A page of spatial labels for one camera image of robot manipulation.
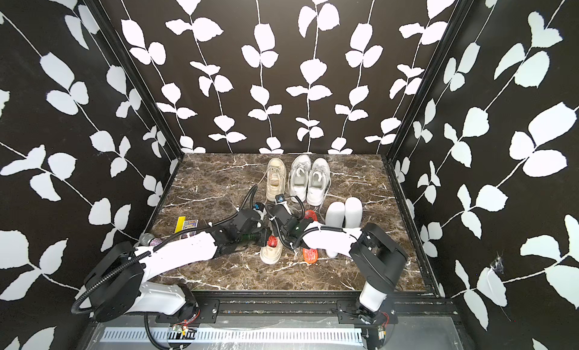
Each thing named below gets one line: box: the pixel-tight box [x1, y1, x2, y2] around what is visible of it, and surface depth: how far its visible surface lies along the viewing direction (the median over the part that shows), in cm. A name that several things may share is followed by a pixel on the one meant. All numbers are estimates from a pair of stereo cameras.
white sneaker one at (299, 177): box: [289, 154, 312, 203], surface depth 103 cm
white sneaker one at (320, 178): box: [306, 157, 331, 207], surface depth 102 cm
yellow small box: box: [174, 215, 187, 234], surface depth 95 cm
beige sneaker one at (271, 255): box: [260, 239, 284, 265], surface depth 81 cm
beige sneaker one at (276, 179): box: [266, 157, 288, 202], surface depth 106 cm
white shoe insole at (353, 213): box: [344, 196, 363, 229], surface depth 101 cm
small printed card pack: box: [182, 219, 199, 231], surface depth 95 cm
